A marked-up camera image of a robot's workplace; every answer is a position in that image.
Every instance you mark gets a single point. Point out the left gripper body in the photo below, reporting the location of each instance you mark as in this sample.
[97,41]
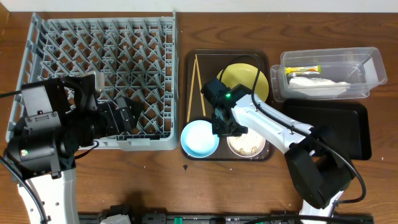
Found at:
[117,115]

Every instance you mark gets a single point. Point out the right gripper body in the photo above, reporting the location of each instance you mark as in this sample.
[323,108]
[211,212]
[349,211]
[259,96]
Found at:
[228,129]

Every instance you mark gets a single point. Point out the pink white bowl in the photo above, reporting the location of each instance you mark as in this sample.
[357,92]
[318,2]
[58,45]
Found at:
[247,145]

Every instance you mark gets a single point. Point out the yellow round plate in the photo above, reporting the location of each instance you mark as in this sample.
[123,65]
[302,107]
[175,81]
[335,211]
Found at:
[243,73]

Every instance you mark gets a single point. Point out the wooden chopstick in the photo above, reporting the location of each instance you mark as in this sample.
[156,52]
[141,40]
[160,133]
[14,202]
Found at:
[200,86]
[191,90]

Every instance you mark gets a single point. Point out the white napkin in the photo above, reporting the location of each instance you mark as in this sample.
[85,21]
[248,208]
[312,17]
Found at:
[317,86]

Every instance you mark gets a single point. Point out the green orange snack wrapper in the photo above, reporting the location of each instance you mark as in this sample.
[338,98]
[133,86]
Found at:
[310,70]

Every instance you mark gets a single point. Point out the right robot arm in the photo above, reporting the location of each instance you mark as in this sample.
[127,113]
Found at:
[320,174]

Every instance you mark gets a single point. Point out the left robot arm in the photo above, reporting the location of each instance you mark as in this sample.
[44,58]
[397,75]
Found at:
[61,116]

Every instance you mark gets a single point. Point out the dark brown serving tray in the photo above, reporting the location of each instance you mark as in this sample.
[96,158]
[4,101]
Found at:
[211,62]

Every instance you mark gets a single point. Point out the grey plastic dish rack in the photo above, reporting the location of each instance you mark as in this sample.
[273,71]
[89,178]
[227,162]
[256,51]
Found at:
[137,56]

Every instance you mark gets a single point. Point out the black rectangular tray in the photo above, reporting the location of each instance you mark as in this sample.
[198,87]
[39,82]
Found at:
[344,126]

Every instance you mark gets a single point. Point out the clear plastic bin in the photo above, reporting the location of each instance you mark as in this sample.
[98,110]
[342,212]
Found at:
[362,67]

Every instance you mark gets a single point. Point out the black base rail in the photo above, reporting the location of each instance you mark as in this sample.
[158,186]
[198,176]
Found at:
[161,218]

